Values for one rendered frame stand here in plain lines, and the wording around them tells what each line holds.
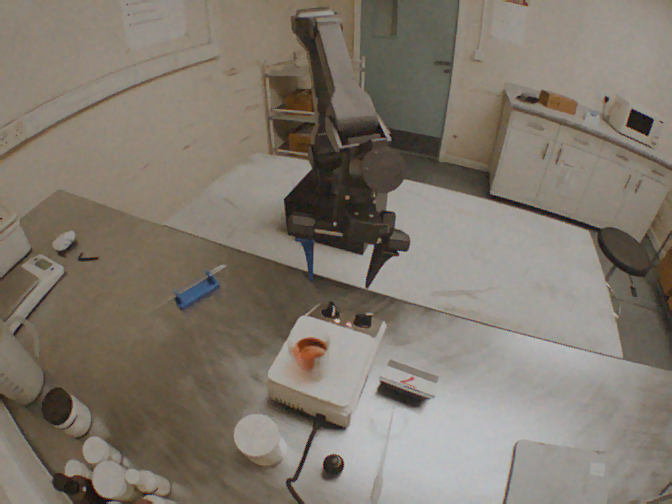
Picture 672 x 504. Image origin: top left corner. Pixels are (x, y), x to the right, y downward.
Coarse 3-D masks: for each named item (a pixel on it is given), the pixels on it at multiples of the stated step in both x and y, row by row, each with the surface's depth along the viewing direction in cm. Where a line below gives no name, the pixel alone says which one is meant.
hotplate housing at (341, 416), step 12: (384, 324) 55; (372, 348) 46; (372, 360) 47; (276, 384) 42; (360, 384) 42; (276, 396) 43; (288, 396) 41; (300, 396) 41; (360, 396) 44; (300, 408) 43; (312, 408) 41; (324, 408) 40; (336, 408) 39; (348, 408) 39; (336, 420) 41; (348, 420) 41
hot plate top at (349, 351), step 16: (304, 320) 48; (320, 320) 48; (336, 336) 46; (352, 336) 46; (368, 336) 46; (336, 352) 44; (352, 352) 44; (368, 352) 44; (272, 368) 42; (288, 368) 42; (336, 368) 42; (352, 368) 42; (288, 384) 40; (304, 384) 40; (320, 384) 40; (336, 384) 40; (352, 384) 40; (320, 400) 39; (336, 400) 38
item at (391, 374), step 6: (384, 372) 48; (390, 372) 48; (396, 372) 49; (390, 378) 46; (396, 378) 47; (402, 378) 47; (408, 378) 48; (414, 378) 48; (408, 384) 45; (414, 384) 46; (420, 384) 46; (426, 384) 47; (432, 384) 47; (420, 390) 44; (426, 390) 45; (432, 390) 45
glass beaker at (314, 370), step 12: (300, 324) 39; (312, 324) 39; (288, 336) 38; (300, 336) 40; (312, 336) 41; (324, 336) 39; (288, 348) 37; (300, 360) 35; (312, 360) 36; (324, 360) 37; (300, 372) 38; (312, 372) 38; (324, 372) 39
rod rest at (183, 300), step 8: (208, 272) 63; (208, 280) 65; (216, 280) 65; (192, 288) 63; (200, 288) 63; (208, 288) 63; (216, 288) 64; (176, 296) 60; (184, 296) 61; (192, 296) 61; (200, 296) 62; (184, 304) 60
